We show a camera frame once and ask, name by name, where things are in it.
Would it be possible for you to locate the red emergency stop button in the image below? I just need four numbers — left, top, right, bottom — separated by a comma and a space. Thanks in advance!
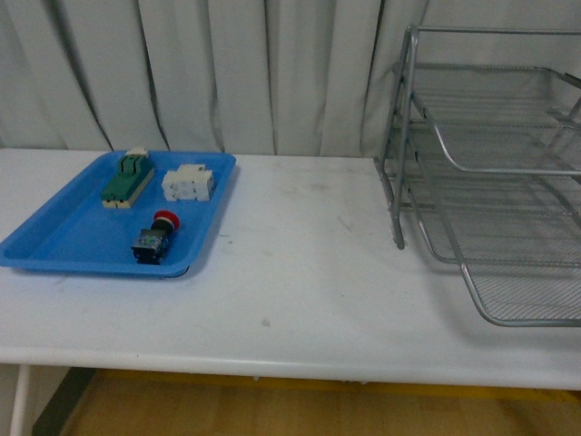
131, 210, 181, 265

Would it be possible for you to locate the silver three-tier mesh rack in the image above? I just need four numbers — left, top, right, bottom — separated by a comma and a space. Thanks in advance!
375, 25, 580, 327

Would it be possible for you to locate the white circuit breaker block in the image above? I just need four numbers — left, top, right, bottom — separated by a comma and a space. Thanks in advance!
162, 164, 214, 202

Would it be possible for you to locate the white curtain backdrop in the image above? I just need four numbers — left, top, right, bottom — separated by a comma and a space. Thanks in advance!
1, 1, 580, 157

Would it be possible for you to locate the blue plastic tray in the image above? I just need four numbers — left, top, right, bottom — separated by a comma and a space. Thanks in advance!
1, 152, 236, 277

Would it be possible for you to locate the white table leg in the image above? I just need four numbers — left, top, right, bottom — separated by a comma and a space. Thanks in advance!
9, 364, 32, 436

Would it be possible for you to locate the green knife switch block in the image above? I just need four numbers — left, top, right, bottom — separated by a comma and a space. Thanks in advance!
100, 148, 155, 209

